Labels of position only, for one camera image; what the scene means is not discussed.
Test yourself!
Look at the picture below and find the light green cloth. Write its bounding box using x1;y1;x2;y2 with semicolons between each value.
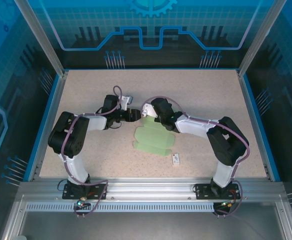
132;116;176;158

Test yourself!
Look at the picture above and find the blue table border strip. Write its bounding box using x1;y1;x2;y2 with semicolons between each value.
243;73;282;182
22;73;62;182

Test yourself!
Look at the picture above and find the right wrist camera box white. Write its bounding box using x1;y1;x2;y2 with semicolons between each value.
140;102;158;119

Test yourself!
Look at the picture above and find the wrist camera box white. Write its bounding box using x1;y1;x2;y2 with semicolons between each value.
120;94;134;105
140;102;158;119

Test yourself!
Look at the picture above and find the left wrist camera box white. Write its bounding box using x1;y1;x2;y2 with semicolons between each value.
120;94;134;105

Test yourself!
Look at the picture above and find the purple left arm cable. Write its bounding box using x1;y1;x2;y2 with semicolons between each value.
60;85;124;219

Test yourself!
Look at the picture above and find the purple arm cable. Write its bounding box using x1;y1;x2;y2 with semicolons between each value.
60;85;124;219
141;96;251;219

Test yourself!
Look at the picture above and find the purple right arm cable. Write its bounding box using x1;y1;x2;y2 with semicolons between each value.
141;96;251;219

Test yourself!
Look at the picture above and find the aluminium table side rail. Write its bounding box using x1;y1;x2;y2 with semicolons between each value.
27;71;69;182
237;69;273;182

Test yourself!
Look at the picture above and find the aluminium mounting rail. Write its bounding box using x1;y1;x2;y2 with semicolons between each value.
18;177;284;202

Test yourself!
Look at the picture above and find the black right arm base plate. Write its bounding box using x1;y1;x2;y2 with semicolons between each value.
193;182;241;201

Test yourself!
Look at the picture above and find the slotted grey cable duct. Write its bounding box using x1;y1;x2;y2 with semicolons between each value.
25;202;216;213

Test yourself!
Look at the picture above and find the aluminium frame post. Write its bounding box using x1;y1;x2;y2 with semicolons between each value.
237;0;289;78
12;0;69;77

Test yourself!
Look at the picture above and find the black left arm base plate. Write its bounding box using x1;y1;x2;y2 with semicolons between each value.
62;183;109;201

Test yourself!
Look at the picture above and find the cable connector with green light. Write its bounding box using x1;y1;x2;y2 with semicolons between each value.
219;199;237;208
76;196;88;208

